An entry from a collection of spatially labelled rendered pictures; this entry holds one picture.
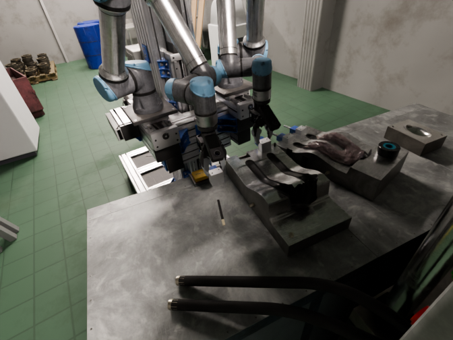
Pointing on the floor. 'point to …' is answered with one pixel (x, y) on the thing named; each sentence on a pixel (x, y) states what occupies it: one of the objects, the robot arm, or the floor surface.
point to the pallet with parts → (43, 71)
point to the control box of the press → (433, 320)
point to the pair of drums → (89, 42)
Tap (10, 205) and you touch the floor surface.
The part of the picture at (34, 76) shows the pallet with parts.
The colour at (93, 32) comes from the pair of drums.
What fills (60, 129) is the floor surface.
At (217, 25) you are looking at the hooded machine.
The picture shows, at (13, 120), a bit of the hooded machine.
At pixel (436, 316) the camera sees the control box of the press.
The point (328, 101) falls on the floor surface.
